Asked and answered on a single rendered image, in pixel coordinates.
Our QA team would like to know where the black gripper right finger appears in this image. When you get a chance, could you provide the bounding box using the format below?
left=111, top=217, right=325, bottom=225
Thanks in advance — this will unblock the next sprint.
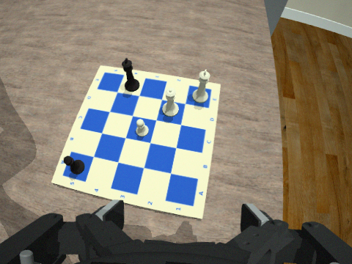
left=202, top=204, right=352, bottom=264

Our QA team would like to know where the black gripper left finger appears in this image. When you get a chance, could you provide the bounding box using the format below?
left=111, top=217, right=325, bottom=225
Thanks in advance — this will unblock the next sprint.
left=0, top=199, right=153, bottom=264

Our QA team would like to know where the blue and cream chessboard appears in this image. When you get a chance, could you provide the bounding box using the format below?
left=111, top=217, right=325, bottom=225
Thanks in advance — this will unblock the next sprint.
left=51, top=65, right=221, bottom=219

